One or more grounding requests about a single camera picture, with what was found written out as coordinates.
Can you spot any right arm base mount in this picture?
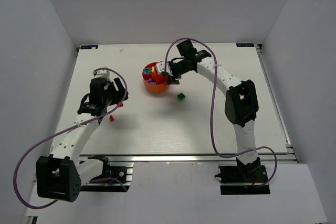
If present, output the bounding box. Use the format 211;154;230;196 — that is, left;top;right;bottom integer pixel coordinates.
215;165;270;196

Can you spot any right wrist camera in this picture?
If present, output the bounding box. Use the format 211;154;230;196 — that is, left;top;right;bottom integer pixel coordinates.
155;61;173;77

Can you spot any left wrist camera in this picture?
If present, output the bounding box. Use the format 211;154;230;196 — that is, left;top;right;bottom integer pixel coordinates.
92;68;110;81

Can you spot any corner label sticker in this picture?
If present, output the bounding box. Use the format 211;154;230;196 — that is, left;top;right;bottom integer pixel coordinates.
80;45;98;50
236;43;255;48

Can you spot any right corner label sticker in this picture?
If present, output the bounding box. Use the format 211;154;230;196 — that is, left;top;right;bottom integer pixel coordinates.
236;43;255;48

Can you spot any green square lego brick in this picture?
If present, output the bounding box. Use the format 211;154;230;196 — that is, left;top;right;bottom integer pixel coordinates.
177;93;186;101

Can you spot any left corner label sticker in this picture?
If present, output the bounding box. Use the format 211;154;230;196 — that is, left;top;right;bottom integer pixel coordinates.
80;45;98;50

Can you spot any orange round divided container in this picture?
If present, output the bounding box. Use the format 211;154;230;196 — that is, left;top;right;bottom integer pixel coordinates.
142;62;170;94

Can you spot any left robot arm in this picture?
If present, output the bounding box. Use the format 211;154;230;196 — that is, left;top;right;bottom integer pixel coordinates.
36;74;128;202

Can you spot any light blue lego brick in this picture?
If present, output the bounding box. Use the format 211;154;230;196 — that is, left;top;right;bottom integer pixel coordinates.
143;68;151;74

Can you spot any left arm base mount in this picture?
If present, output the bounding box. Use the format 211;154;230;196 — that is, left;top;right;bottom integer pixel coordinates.
79;155;133;193

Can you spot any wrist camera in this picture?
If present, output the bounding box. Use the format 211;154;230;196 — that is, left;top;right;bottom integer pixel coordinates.
155;61;173;77
92;68;110;81

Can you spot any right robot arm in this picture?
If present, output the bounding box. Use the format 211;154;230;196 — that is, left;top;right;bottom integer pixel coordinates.
161;37;260;176

